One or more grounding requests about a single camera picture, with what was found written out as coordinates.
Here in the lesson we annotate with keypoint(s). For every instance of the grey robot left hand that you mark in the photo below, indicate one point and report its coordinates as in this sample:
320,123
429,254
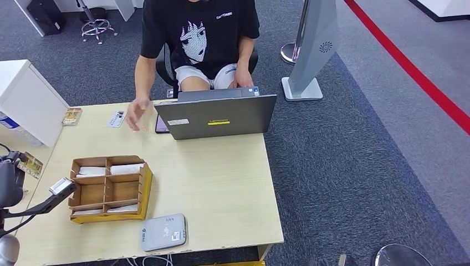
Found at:
10,183

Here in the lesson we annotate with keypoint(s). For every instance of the person's right hand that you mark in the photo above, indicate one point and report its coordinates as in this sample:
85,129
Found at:
136,113

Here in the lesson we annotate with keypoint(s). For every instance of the person's left hand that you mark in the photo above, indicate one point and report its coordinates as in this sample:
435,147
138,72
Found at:
243,78

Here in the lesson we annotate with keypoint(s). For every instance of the white ID card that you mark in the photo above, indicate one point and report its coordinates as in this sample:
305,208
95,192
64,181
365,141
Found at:
117,119

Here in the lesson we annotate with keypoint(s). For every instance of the gold patterned key card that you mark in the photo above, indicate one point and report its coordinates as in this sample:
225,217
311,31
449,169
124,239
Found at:
32,167
72,116

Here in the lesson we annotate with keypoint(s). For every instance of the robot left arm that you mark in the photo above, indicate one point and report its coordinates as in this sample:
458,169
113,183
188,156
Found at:
8,249

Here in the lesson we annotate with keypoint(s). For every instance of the person's left forearm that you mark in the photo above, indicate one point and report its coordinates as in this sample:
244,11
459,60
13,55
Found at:
246,51

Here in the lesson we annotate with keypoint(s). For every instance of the person's right forearm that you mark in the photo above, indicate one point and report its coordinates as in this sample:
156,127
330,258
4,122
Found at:
144,77

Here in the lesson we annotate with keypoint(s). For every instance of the person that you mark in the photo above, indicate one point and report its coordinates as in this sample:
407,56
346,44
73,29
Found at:
205,36

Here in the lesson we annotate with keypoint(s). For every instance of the white card in organizer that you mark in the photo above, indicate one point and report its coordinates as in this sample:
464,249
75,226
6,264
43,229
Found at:
92,172
122,208
87,212
126,169

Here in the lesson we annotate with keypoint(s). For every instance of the wooden card organizer box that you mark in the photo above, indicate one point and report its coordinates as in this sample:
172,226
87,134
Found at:
110,191

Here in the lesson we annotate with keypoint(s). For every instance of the grey card reader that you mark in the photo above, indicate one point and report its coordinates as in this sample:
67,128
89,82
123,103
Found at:
163,233

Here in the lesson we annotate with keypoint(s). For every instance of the dark smartphone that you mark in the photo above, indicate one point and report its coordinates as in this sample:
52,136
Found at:
161,125

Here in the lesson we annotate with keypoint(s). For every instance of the grey laptop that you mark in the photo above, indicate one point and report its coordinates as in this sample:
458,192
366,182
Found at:
216,115

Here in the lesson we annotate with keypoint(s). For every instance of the black office chair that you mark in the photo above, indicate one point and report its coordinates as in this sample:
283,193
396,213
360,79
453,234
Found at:
164,71

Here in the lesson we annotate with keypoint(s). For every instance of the plastic water bottle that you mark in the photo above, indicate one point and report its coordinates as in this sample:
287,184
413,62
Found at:
18,130

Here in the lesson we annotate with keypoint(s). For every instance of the grey kiosk stand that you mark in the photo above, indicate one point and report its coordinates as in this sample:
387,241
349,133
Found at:
312,47

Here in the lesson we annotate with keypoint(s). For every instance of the white cabinet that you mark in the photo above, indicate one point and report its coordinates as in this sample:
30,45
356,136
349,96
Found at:
29,99

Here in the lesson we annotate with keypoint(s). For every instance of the chrome base stool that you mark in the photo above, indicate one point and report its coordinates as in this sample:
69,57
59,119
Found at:
96,27

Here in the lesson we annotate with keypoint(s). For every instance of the white furniture panel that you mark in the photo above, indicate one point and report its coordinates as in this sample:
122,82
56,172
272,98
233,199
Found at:
125,9

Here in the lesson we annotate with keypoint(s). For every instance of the black bag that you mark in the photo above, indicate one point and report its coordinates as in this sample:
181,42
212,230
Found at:
46,16

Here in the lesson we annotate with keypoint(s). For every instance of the red floor tape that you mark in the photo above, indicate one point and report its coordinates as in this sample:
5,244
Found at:
415,73

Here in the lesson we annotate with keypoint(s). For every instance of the pale wooden desk panel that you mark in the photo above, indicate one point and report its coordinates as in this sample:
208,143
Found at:
263,252

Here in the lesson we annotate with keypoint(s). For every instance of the white platform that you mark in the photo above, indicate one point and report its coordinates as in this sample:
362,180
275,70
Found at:
444,9

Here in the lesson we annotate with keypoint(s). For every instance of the round chrome base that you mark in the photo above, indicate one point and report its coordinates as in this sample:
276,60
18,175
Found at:
400,257

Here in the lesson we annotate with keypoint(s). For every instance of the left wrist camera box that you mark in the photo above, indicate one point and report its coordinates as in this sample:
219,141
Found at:
60,185

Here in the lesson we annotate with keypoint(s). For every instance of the chrome stanchion post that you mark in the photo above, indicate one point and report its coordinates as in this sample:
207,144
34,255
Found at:
292,53

